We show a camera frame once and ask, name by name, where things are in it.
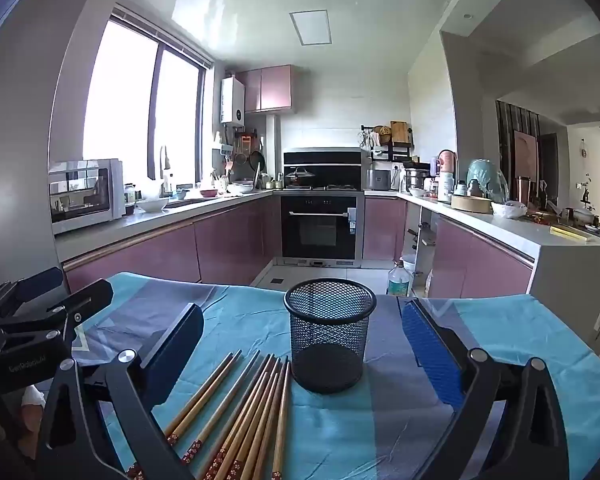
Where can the person's left hand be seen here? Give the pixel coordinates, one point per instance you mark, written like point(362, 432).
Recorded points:
point(32, 397)

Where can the pink electric kettle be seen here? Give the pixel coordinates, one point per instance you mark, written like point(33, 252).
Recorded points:
point(447, 160)

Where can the wooden cutting board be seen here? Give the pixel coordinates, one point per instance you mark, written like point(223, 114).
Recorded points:
point(400, 132)

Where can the rectangular ceiling light panel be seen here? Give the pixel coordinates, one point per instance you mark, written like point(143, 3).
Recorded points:
point(310, 27)

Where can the white bucket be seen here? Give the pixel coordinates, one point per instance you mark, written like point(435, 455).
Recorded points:
point(409, 262)

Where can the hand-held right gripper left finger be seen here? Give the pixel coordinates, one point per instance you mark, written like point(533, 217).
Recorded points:
point(175, 355)

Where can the glass jar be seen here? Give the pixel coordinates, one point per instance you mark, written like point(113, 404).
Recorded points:
point(130, 200)

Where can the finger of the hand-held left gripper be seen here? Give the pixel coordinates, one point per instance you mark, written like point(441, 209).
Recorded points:
point(87, 300)
point(40, 282)

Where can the bundle of wooden chopsticks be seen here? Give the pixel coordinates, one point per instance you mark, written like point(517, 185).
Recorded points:
point(260, 410)

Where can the large kitchen window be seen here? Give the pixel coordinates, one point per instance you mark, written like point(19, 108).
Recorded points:
point(125, 100)

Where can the dark pot with glass lid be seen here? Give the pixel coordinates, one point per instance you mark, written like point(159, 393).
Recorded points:
point(300, 177)

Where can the copper tumbler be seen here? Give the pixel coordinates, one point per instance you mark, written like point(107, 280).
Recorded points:
point(523, 190)

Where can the black mesh utensil holder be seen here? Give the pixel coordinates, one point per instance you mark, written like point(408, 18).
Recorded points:
point(330, 340)

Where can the white countertop oven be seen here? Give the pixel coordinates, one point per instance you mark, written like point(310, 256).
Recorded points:
point(115, 185)

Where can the stainless steel pot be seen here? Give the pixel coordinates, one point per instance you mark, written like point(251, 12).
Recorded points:
point(416, 180)

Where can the white dish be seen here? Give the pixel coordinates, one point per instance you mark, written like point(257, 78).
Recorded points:
point(240, 188)

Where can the pink wall cabinet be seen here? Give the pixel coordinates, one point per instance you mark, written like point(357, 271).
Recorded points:
point(275, 87)

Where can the white wall water heater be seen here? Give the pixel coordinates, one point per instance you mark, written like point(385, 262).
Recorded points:
point(232, 100)

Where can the black range hood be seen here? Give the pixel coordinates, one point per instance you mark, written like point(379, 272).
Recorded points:
point(325, 157)

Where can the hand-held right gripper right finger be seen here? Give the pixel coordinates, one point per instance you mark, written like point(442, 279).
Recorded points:
point(430, 350)

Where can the blue grey printed tablecloth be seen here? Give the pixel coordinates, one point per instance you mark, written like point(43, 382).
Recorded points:
point(330, 425)

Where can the flat yellow box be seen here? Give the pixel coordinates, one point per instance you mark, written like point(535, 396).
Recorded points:
point(570, 233)

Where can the round beige tray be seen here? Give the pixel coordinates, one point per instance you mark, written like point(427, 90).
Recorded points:
point(472, 204)

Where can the plastic oil bottle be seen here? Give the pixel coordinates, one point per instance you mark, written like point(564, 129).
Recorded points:
point(400, 282)

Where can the green appliance under plastic cover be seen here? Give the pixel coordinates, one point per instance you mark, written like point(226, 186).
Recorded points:
point(485, 172)

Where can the pink bowl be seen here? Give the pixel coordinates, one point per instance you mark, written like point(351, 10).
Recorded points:
point(208, 193)

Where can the pink kitchen base cabinets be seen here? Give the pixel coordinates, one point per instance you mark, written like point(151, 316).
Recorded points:
point(230, 240)

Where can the white plastic bag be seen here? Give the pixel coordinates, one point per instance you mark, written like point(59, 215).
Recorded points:
point(510, 210)

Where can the white bowl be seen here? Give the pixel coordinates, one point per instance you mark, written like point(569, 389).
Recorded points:
point(152, 205)

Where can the black wall rack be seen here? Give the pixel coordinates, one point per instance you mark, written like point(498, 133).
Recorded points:
point(400, 149)

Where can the black frying pan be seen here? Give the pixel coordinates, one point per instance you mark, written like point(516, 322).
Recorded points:
point(257, 160)

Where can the framed wall painting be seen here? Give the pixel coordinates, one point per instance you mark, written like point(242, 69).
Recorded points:
point(525, 155)

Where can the black built-in oven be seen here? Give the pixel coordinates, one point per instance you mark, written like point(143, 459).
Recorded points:
point(320, 230)

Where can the white jar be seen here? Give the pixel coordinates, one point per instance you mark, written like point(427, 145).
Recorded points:
point(446, 187)

